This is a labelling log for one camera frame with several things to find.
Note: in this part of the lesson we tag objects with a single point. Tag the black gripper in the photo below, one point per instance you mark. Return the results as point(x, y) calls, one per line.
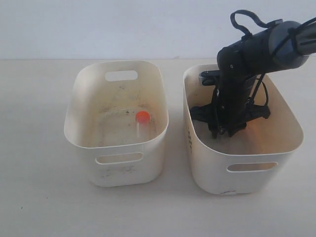
point(234, 103)

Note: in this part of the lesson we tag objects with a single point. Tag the white plastic bin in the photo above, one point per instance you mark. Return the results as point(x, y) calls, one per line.
point(249, 160)
point(100, 125)

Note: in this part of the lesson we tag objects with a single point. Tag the orange-capped tube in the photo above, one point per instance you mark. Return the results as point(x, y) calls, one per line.
point(143, 125)

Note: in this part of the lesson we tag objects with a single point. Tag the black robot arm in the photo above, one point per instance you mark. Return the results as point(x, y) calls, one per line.
point(241, 69)

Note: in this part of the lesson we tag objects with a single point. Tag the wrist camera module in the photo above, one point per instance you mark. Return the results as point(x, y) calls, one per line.
point(209, 78)

